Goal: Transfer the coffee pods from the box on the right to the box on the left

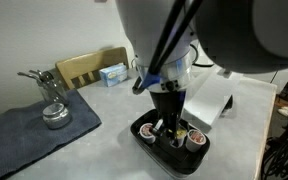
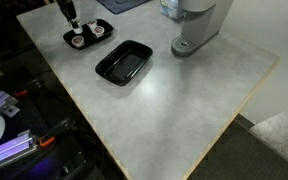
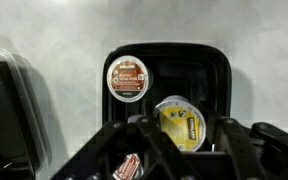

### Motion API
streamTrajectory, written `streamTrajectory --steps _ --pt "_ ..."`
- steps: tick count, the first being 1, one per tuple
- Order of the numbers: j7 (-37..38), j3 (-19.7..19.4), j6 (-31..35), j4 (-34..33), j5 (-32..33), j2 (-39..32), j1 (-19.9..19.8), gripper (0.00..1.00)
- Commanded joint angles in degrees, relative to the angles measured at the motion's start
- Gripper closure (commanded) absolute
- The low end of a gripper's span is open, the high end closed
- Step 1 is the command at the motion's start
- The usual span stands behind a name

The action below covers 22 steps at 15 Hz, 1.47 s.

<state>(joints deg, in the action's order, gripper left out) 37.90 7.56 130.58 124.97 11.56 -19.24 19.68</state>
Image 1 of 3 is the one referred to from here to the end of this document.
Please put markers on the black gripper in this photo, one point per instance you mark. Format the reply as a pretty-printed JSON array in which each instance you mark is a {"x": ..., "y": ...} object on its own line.
[{"x": 167, "y": 103}]

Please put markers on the yellow lid coffee pod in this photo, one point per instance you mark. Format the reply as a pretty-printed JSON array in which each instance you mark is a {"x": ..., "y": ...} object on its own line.
[{"x": 181, "y": 136}]

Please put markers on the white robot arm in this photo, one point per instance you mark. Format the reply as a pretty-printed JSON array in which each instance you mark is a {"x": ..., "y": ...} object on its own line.
[{"x": 140, "y": 30}]

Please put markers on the light blue tissue box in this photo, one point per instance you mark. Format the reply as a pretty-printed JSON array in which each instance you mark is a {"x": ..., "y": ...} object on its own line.
[{"x": 113, "y": 76}]

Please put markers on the wooden chair back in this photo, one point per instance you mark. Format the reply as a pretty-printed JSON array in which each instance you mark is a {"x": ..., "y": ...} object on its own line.
[{"x": 84, "y": 66}]

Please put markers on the short glass jar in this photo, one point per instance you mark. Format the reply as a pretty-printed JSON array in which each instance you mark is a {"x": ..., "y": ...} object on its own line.
[{"x": 56, "y": 116}]

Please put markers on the silver metal holder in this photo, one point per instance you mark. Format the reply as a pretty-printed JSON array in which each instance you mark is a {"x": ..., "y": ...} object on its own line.
[{"x": 50, "y": 86}]

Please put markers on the dark blue cloth mat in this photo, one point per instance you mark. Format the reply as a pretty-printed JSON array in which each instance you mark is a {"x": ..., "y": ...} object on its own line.
[{"x": 24, "y": 140}]

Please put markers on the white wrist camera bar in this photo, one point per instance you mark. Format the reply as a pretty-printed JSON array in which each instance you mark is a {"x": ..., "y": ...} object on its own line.
[{"x": 210, "y": 96}]

